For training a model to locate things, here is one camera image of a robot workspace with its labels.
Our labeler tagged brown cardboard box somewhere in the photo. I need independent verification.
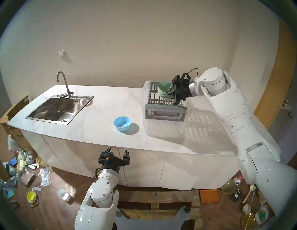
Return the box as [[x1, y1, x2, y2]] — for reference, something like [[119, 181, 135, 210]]
[[0, 95, 32, 149]]

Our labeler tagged yellow wooden door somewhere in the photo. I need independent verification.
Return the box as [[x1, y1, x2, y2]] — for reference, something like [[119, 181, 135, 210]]
[[254, 20, 297, 130]]

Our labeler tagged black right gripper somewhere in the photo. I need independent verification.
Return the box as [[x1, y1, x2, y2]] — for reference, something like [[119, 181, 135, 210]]
[[162, 80, 194, 106]]

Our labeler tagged white plastic bag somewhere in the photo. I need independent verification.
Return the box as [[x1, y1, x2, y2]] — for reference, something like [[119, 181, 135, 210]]
[[7, 134, 19, 153]]

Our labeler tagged blue bowl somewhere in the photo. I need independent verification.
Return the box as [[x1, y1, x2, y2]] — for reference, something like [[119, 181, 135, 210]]
[[114, 116, 132, 132]]

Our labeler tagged yellow cup on floor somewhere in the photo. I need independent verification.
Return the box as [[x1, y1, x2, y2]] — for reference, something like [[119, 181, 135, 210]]
[[27, 190, 39, 207]]

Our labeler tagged green bowl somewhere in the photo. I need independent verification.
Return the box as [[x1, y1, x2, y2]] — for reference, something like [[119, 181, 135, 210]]
[[158, 82, 174, 99]]

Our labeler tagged white cup with green sponge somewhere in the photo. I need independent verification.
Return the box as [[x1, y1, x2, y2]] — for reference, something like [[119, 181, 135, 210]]
[[255, 208, 269, 225]]

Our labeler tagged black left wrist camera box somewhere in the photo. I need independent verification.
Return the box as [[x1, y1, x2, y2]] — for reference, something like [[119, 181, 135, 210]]
[[101, 152, 114, 164]]

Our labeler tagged clear plastic tub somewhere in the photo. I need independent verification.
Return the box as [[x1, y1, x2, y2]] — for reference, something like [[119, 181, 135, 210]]
[[139, 80, 195, 137]]

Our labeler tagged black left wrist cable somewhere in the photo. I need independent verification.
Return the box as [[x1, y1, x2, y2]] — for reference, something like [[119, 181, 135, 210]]
[[93, 166, 105, 179]]

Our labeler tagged metal gooseneck faucet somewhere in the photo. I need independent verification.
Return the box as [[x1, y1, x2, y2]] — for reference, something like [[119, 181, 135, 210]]
[[56, 71, 74, 98]]

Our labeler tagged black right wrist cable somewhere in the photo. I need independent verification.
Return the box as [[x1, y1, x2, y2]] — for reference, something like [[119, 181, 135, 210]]
[[183, 68, 199, 80]]

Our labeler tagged clear glass bowl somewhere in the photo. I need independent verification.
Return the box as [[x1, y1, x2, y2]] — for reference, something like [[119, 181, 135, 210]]
[[220, 179, 236, 194]]

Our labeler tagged white counter cabinet base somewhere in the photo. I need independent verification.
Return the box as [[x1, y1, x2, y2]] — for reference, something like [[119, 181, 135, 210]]
[[22, 130, 244, 191]]

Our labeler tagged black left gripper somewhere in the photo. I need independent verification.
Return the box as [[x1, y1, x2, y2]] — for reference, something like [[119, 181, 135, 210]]
[[98, 146, 130, 173]]

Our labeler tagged orange tray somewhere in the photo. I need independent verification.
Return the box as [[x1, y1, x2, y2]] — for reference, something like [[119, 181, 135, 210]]
[[200, 189, 220, 204]]

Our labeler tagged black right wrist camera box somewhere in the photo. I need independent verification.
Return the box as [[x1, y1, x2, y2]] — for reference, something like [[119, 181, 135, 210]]
[[172, 74, 189, 84]]

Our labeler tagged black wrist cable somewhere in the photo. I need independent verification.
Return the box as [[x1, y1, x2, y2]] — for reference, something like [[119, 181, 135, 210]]
[[93, 166, 105, 179], [183, 68, 199, 80]]

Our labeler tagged yellow packet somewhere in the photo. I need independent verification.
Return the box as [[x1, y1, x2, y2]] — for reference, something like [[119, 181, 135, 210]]
[[17, 152, 28, 172]]

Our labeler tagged yellow glass plate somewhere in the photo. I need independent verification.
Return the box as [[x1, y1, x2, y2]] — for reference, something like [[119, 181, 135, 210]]
[[241, 213, 257, 230]]

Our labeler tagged grey drying rack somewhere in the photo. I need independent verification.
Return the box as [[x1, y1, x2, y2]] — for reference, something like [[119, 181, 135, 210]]
[[145, 81, 187, 122]]

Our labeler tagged wooden pallet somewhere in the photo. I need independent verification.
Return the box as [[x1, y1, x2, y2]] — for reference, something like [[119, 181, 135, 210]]
[[116, 190, 202, 230]]

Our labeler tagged white plastic cup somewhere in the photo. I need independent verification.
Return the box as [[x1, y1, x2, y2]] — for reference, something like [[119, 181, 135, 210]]
[[58, 188, 71, 201]]

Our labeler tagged clear bag with paper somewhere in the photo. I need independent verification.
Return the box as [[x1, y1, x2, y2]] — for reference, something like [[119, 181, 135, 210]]
[[39, 168, 51, 187]]

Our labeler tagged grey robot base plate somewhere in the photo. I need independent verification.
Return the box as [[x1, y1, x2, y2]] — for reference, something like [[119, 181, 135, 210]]
[[114, 206, 191, 230]]

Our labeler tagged stainless steel sink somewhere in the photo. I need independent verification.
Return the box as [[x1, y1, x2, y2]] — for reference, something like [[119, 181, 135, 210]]
[[25, 94, 95, 125]]

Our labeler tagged woven basket bowl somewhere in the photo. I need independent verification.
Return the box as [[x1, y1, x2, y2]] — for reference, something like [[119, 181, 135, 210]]
[[36, 155, 47, 168]]

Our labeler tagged dark round disc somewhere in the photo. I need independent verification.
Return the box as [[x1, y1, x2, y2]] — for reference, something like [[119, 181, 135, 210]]
[[229, 188, 242, 203]]

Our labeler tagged cream plastic spoon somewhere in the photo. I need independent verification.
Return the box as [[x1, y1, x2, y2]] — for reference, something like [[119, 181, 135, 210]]
[[242, 185, 256, 204]]

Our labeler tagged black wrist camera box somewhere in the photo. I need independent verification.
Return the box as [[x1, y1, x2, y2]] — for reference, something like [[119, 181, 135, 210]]
[[101, 152, 114, 164], [172, 74, 189, 84]]

